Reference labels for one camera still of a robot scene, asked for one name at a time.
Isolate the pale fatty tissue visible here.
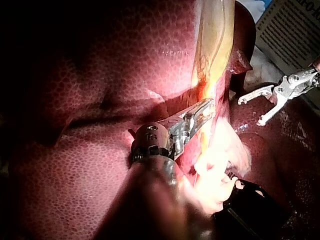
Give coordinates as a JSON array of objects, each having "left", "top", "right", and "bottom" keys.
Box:
[{"left": 183, "top": 117, "right": 252, "bottom": 216}]

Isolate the dark red liver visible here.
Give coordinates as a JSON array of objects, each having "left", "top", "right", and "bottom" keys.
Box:
[{"left": 7, "top": 0, "right": 320, "bottom": 240}]

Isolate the right arm instrument jaw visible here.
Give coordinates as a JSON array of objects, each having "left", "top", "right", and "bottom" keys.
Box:
[
  {"left": 237, "top": 84, "right": 276, "bottom": 106},
  {"left": 256, "top": 98, "right": 287, "bottom": 127}
]

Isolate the left arm instrument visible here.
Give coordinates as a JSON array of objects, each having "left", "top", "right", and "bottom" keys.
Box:
[{"left": 129, "top": 111, "right": 195, "bottom": 163}]

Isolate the left arm instrument jaw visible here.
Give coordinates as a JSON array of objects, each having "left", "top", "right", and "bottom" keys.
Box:
[
  {"left": 186, "top": 98, "right": 216, "bottom": 124},
  {"left": 183, "top": 110, "right": 214, "bottom": 145}
]

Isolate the right arm instrument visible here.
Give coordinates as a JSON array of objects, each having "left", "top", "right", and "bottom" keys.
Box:
[{"left": 273, "top": 67, "right": 320, "bottom": 101}]

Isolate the gallbladder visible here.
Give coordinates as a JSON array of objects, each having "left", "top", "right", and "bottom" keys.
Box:
[{"left": 190, "top": 0, "right": 236, "bottom": 118}]

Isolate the printed sheet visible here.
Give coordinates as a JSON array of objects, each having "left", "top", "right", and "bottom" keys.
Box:
[{"left": 254, "top": 0, "right": 320, "bottom": 70}]

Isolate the white cloth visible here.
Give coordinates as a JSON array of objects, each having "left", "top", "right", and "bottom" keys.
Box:
[{"left": 246, "top": 47, "right": 310, "bottom": 89}]

